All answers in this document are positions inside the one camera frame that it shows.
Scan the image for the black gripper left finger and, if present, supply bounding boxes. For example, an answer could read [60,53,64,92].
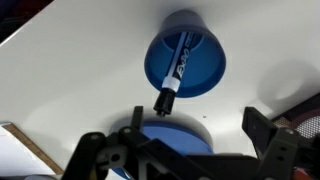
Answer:
[61,105,201,180]

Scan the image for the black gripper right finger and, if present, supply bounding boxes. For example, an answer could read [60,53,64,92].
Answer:
[241,107,320,180]

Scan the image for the blue round plate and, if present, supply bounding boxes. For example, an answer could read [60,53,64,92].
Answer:
[111,120,215,180]

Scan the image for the blue plastic cup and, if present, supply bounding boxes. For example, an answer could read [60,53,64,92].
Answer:
[143,9,228,99]

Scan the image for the white notepad with cardboard edge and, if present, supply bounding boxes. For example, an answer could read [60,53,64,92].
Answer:
[0,122,65,178]

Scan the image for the black mesh desk organizer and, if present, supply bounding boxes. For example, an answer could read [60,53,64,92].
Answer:
[271,92,320,143]

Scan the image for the black white Expo marker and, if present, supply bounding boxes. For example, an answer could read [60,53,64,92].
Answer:
[152,31,195,117]

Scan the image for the red rimmed mesh strainer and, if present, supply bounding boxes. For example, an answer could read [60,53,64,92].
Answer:
[289,99,320,140]

